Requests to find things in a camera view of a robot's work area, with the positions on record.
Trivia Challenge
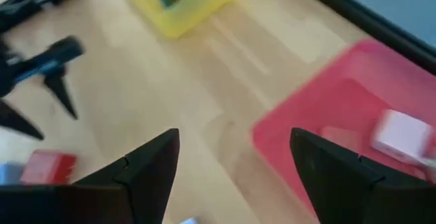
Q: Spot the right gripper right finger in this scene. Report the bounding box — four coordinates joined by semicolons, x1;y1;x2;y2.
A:
289;127;436;224

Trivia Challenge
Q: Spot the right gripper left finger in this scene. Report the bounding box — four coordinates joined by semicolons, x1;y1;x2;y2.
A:
0;127;181;224

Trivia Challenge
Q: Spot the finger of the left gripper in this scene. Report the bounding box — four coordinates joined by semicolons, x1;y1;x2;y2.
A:
0;99;46;142
43;75;80;121

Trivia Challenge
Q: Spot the red wall charger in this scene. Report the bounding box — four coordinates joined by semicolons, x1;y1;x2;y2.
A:
19;149;78;186

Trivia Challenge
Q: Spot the pale pink wall charger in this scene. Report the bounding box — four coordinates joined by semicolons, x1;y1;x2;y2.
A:
370;108;434;166

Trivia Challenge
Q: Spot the black aluminium table frame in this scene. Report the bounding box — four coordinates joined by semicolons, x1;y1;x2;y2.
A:
285;0;436;74

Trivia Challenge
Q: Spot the red translucent plastic bin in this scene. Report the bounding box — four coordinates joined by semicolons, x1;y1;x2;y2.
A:
249;37;436;218

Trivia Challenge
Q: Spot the yellow translucent plastic bin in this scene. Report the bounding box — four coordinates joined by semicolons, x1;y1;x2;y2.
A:
119;0;243;40

